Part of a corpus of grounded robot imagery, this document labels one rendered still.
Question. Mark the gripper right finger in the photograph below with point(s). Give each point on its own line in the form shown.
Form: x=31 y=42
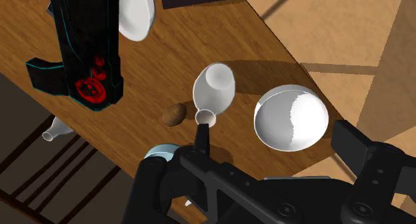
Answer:
x=377 y=164

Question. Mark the brown egg-shaped fruit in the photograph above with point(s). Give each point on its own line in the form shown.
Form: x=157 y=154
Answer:
x=174 y=114

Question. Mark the white bowl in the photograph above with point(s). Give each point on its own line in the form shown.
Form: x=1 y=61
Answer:
x=286 y=119

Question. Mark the light blue round cup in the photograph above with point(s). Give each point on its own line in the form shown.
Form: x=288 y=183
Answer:
x=161 y=150

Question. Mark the black device with red emblem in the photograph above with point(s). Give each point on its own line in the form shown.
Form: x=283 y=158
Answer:
x=87 y=38

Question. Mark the white plate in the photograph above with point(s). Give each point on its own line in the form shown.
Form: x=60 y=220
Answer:
x=136 y=15

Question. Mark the white vase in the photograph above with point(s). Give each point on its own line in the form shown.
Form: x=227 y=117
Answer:
x=58 y=129
x=213 y=93

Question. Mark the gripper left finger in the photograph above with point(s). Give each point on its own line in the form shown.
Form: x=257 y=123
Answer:
x=201 y=174

